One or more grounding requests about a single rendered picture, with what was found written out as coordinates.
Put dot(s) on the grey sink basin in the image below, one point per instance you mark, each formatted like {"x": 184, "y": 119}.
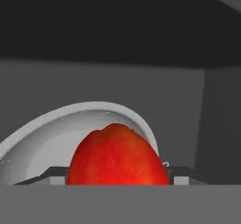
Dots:
{"x": 175, "y": 96}

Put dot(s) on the white colander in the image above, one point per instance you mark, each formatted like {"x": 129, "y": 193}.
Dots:
{"x": 47, "y": 133}

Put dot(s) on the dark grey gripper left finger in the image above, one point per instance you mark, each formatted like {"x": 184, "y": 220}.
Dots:
{"x": 53, "y": 173}

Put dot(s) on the red apple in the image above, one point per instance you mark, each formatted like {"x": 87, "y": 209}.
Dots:
{"x": 117, "y": 158}

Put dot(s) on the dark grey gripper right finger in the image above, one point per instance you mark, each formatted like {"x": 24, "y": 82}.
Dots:
{"x": 182, "y": 175}

